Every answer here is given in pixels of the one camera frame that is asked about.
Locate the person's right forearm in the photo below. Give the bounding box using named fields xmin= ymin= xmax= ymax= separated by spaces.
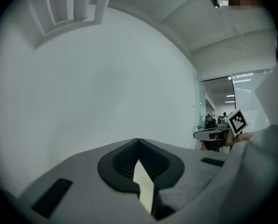
xmin=236 ymin=132 xmax=254 ymax=142

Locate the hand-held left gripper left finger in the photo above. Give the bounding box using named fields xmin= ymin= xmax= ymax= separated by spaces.
xmin=19 ymin=138 xmax=158 ymax=224

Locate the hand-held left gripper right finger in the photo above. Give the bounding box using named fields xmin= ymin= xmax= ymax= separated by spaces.
xmin=138 ymin=138 xmax=228 ymax=220

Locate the cream paper folder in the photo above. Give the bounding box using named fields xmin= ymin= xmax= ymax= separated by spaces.
xmin=133 ymin=159 xmax=155 ymax=216

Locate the frosted glass partition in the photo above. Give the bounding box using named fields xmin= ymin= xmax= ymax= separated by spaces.
xmin=231 ymin=69 xmax=274 ymax=133

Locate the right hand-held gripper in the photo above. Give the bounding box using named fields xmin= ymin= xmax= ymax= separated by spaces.
xmin=193 ymin=108 xmax=249 ymax=153

